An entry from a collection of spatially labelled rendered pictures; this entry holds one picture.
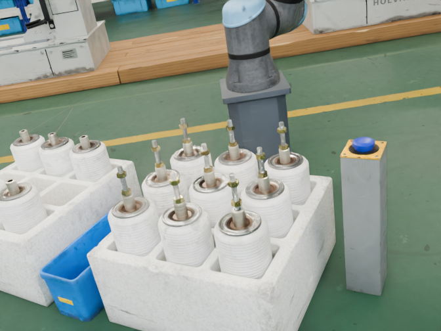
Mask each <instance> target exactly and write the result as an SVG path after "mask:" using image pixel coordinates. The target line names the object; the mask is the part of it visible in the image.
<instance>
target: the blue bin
mask: <svg viewBox="0 0 441 331"><path fill-rule="evenodd" d="M108 214H109V212H108V213H107V214H106V215H105V216H103V217H102V218H101V219H99V220H98V221H97V222H96V223H95V224H94V225H93V226H91V227H90V228H89V229H87V230H86V231H85V232H84V233H83V234H82V235H81V236H79V237H78V238H77V239H76V240H74V241H73V242H72V243H71V244H70V245H69V246H67V247H66V248H65V249H64V250H62V251H61V252H60V253H59V254H58V255H57V256H56V257H54V258H53V259H52V260H50V261H49V262H48V263H47V264H46V265H45V266H44V267H42V268H41V269H40V271H39V274H40V276H41V278H42V279H44V280H45V282H46V284H47V286H48V288H49V291H50V293H51V295H52V297H53V299H54V301H55V303H56V306H57V307H58V310H59V311H60V313H61V314H63V315H66V316H69V317H72V318H75V319H78V320H82V321H84V322H90V321H92V320H93V319H94V318H95V317H96V316H97V315H98V314H99V312H101V310H102V309H103V308H104V304H103V302H102V298H101V296H100V292H99V290H98V286H97V284H96V281H95V278H94V275H93V272H92V269H91V266H90V264H89V260H88V258H87V254H88V253H89V252H90V251H91V250H92V249H93V248H94V247H97V246H98V244H99V243H100V242H101V241H102V240H103V239H104V238H105V237H106V236H107V235H109V234H110V233H111V231H112V230H111V228H110V224H109V221H108Z"/></svg>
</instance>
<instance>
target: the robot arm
mask: <svg viewBox="0 0 441 331"><path fill-rule="evenodd" d="M307 10H308V5H307V3H306V0H230V1H229V2H227V3H226V4H225V5H224V6H223V8H222V17H223V19H222V23H223V25H224V32H225V37H226V45H227V50H228V59H229V62H228V69H227V74H226V87H227V89H228V90H229V91H233V92H237V93H249V92H255V91H262V90H265V89H268V88H271V87H273V86H275V85H277V84H278V83H279V81H280V77H279V72H278V69H277V67H276V65H275V63H274V61H273V59H272V56H271V54H270V44H269V39H272V38H274V37H277V36H279V35H282V34H284V33H289V32H292V31H293V30H294V29H295V28H298V27H299V26H300V25H301V24H302V23H303V22H304V20H305V18H306V14H307Z"/></svg>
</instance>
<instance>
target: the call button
mask: <svg viewBox="0 0 441 331"><path fill-rule="evenodd" d="M352 146H353V147H354V149H355V150H356V151H358V152H369V151H370V150H372V149H373V147H374V146H375V140H374V139H372V138H370V137H358V138H356V139H354V140H353V141H352Z"/></svg>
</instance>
